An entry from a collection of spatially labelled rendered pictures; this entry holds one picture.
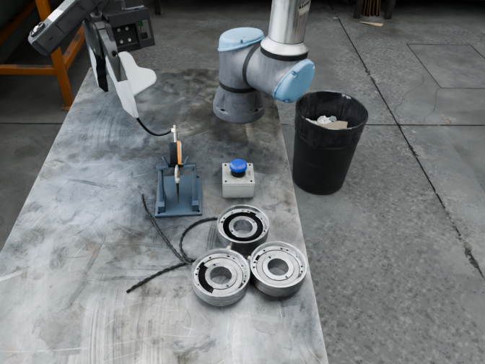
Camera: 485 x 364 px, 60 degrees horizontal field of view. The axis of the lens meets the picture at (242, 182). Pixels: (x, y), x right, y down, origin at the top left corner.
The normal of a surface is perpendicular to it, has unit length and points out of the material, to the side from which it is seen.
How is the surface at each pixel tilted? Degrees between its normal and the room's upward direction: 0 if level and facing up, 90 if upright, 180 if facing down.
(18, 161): 0
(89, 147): 0
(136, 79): 45
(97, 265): 0
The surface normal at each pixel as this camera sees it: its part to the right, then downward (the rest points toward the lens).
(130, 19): 0.53, 0.42
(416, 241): 0.04, -0.74
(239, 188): 0.04, 0.67
